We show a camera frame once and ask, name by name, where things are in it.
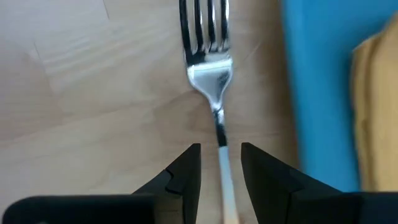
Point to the blue plastic tray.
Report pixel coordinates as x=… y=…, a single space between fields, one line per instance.
x=320 y=93

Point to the yellow cloth napkin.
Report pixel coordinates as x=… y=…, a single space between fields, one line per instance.
x=379 y=109

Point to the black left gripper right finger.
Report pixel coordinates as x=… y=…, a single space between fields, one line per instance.
x=267 y=186

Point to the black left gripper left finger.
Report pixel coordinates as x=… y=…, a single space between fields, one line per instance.
x=186 y=174

